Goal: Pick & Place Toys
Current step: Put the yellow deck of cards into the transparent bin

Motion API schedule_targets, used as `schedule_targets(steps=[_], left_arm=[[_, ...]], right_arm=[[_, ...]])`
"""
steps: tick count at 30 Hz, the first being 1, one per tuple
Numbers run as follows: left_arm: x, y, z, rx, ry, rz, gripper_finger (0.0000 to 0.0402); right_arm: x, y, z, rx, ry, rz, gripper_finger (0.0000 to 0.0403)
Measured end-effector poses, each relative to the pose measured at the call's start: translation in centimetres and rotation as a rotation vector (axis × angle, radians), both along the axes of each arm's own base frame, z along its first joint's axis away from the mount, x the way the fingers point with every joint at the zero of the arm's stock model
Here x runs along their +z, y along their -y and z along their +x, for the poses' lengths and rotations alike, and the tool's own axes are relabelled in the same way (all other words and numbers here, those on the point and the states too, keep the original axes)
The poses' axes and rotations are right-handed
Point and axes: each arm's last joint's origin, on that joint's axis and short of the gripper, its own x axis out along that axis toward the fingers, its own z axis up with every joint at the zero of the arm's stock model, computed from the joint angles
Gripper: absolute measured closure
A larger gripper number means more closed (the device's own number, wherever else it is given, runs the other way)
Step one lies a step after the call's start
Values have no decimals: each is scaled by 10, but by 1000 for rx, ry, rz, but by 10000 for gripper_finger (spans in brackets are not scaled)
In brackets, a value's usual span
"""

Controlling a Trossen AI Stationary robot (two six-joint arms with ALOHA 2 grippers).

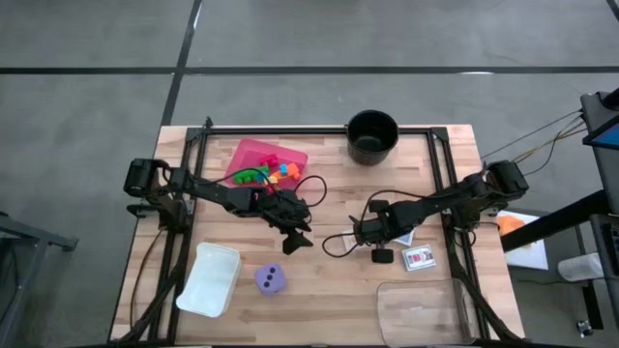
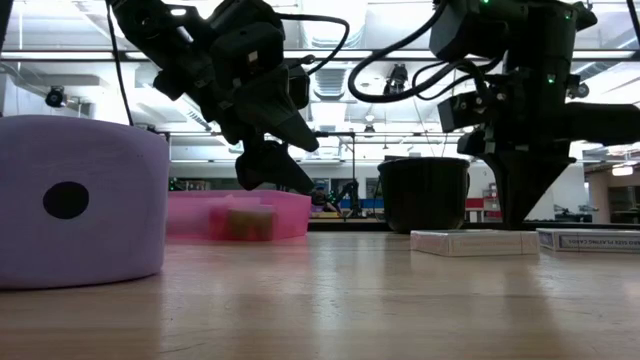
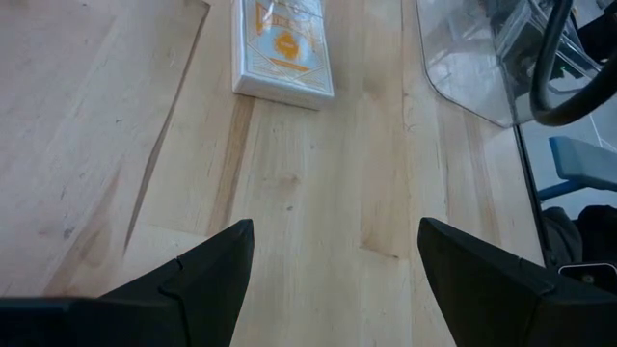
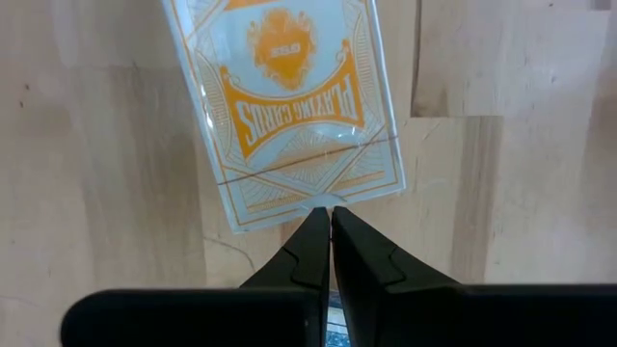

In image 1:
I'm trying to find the orange toy block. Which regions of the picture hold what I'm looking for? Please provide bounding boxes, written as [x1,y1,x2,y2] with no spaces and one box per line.
[278,162,303,183]

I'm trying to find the white paper sheet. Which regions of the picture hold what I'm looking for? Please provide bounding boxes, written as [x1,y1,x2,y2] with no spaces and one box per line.
[493,211,550,272]

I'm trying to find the orange object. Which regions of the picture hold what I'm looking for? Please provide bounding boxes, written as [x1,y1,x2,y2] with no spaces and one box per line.
[496,215,527,238]

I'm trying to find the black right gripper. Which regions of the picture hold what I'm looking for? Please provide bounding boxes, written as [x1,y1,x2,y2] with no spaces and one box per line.
[348,198,422,265]

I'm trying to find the grey metal stand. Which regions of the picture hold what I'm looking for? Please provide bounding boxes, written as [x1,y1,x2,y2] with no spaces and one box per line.
[0,207,79,348]

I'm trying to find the white plastic tub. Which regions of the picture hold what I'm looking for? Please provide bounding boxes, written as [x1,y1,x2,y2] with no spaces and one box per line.
[175,241,243,319]

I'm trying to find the monitor with blue screen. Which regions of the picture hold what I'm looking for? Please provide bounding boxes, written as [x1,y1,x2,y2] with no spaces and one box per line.
[581,113,619,151]

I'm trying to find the red playing card deck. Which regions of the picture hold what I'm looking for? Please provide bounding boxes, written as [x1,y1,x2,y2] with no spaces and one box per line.
[400,244,437,273]

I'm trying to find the purple foam die black dots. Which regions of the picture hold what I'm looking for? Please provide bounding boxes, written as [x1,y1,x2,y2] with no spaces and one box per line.
[254,262,288,298]

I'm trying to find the black equipment stand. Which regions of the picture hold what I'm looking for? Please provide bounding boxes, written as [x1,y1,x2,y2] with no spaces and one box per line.
[578,88,619,334]

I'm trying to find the pink plastic bin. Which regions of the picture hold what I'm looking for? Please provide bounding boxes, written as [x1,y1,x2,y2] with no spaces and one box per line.
[223,138,310,194]

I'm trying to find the yellow and black wires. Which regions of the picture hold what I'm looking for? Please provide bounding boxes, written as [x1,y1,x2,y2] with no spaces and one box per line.
[481,109,589,179]

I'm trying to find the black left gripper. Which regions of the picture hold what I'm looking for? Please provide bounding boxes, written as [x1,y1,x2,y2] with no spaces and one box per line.
[251,188,314,256]

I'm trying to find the black diagonal beam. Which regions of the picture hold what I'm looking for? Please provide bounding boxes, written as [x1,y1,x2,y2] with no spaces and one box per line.
[500,189,619,253]

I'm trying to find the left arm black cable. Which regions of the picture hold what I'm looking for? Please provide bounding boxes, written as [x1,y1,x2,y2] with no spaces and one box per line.
[269,174,329,210]

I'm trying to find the paper towel roll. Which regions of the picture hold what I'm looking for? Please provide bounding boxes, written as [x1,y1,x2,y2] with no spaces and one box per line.
[557,251,605,283]

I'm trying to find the black aluminium table frame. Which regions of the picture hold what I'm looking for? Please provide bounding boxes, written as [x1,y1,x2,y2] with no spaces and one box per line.
[115,115,523,347]

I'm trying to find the black bucket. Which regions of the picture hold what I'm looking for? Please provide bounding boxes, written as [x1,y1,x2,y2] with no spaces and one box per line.
[344,109,400,167]

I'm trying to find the long green toy block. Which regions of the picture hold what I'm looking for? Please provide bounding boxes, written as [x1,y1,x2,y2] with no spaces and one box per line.
[232,167,262,187]

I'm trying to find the thin brown cable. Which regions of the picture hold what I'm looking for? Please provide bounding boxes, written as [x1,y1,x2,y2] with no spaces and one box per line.
[129,226,166,331]

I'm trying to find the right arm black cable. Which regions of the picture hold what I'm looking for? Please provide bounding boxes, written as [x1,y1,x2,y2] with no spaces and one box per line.
[321,188,436,259]

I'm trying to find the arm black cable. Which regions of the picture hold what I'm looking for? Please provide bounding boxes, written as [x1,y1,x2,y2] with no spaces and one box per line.
[321,188,436,259]
[269,174,329,210]

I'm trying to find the clear plastic container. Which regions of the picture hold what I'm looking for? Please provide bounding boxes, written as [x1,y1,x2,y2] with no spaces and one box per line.
[375,277,481,348]

